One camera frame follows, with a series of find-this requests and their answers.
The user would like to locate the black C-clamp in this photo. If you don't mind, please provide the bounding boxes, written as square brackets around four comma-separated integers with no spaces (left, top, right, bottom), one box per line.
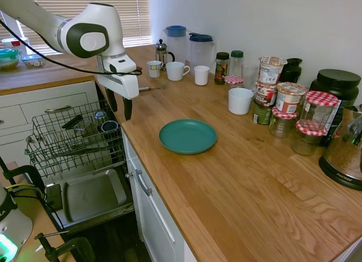
[0,157,46,201]
[33,229,96,262]

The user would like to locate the clear pitcher light blue lid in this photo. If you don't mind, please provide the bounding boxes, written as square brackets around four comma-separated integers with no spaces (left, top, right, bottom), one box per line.
[165,25,188,66]

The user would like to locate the clear glass jar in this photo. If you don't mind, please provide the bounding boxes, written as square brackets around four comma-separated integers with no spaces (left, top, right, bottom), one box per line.
[93,110,107,124]

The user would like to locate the clear pitcher dark blue lid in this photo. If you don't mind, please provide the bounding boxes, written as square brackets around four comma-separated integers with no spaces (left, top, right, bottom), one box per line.
[188,32,217,74]

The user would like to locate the yellow cable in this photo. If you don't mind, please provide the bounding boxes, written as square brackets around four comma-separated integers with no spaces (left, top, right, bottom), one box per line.
[5,183,38,192]

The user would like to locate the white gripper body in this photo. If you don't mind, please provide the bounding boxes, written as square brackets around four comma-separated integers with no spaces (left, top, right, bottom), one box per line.
[97,73,140,101]

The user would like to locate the spice jar green lid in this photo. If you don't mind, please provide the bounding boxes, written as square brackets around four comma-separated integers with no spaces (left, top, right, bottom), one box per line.
[229,50,245,78]

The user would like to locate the black vase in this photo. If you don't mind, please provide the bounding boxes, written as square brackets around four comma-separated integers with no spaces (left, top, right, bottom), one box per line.
[278,57,304,84]

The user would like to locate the steel dishwasher door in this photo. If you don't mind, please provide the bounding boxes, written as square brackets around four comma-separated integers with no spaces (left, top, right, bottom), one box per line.
[44,167,135,235]

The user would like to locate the white cup with print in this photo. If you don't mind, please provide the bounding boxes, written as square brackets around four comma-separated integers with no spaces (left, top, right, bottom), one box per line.
[146,60,163,79]

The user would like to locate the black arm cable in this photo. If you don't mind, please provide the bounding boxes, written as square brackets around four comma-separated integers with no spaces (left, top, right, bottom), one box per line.
[0,18,143,76]

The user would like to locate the silver bar drawer handle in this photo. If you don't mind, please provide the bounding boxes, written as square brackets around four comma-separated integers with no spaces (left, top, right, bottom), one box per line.
[44,104,73,114]
[134,169,153,196]

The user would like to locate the white mug with handle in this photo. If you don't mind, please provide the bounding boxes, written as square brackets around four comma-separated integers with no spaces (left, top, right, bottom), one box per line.
[165,61,191,82]

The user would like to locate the glass jar red checkered lid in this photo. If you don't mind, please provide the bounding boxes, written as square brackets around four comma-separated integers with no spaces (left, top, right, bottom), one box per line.
[224,75,244,100]
[268,106,299,139]
[298,91,339,131]
[290,122,327,157]

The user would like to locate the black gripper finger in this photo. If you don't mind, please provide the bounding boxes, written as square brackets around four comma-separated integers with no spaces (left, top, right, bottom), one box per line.
[106,87,118,113]
[123,97,133,122]

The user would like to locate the spice jar black lid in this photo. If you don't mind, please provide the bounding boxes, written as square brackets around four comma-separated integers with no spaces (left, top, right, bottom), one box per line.
[214,51,230,85]

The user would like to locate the glass french press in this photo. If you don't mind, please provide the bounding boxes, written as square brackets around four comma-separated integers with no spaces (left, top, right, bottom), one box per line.
[154,38,176,72]

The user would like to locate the plywood robot stand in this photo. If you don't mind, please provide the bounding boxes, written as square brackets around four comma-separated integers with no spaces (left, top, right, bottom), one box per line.
[0,160,77,262]

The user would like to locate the steel electric kettle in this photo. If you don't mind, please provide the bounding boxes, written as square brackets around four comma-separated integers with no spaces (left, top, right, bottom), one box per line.
[318,104,362,191]

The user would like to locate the green oatmeal cup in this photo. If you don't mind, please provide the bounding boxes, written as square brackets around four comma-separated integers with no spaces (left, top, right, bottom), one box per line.
[252,100,274,125]

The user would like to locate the white base cabinet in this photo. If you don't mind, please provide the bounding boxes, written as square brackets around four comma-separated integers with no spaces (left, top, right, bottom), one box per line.
[0,80,98,172]
[121,128,199,262]

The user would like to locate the small plain white cup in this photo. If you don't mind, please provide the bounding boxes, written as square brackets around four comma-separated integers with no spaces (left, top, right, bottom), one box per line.
[193,65,211,87]

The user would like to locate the white oatmeal cup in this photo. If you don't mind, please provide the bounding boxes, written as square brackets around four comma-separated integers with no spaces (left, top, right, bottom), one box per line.
[274,81,309,114]
[258,55,288,85]

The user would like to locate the wide plain white cup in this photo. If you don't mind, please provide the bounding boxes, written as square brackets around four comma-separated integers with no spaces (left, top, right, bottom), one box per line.
[227,88,255,115]

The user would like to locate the food container green lid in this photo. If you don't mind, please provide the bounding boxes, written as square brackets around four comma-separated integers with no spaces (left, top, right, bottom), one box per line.
[0,49,22,72]

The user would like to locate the green plate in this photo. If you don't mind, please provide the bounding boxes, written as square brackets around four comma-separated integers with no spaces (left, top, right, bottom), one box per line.
[158,119,218,156]

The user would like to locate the red oatmeal cup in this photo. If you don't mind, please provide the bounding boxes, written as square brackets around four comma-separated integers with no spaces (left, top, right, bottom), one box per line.
[254,81,278,108]

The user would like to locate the black protein powder tub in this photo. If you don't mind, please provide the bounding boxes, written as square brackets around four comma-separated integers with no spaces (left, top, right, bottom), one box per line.
[309,68,362,147]

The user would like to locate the food container red lid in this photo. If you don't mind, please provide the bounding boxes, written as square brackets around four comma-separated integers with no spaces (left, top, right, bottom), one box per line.
[1,37,31,57]

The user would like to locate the black mug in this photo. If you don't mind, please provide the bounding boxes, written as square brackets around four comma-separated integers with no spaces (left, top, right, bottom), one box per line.
[101,120,119,133]

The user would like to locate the clear drinking glass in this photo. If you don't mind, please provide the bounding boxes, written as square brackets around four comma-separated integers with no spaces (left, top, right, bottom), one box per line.
[242,64,260,90]

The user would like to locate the grey wire dishwasher rack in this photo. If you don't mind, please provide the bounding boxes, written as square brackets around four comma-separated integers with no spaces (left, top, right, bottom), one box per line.
[24,99,127,178]

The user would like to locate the food container blue lid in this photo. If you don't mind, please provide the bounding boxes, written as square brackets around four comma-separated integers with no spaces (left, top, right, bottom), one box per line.
[21,54,46,68]

